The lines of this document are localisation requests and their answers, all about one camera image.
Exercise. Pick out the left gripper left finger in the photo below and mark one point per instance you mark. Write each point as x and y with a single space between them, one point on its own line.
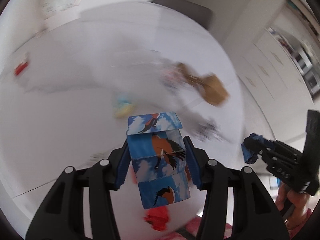
61 213

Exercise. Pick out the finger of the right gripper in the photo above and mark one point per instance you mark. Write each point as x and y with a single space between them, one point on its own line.
254 146

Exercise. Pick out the white newspaper ball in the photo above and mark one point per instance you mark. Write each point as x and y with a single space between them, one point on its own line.
207 130

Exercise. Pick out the brown paper bag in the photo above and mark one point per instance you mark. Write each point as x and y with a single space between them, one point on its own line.
210 88

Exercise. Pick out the blue horse print carton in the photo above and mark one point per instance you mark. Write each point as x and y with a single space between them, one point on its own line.
158 156

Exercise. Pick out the red paper ball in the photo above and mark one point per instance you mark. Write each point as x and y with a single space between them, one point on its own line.
158 218

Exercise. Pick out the yellow blue paper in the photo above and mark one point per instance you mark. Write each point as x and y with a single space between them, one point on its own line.
123 105

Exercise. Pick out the clear printed snack wrapper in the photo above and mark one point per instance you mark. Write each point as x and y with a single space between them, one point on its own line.
170 76

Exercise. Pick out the grey dining chair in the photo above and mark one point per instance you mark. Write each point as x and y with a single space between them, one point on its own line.
201 15

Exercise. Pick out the red and white small box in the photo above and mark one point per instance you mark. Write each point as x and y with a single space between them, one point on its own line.
22 65

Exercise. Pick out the beige cabinet wall unit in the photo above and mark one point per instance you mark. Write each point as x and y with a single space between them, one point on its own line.
275 48

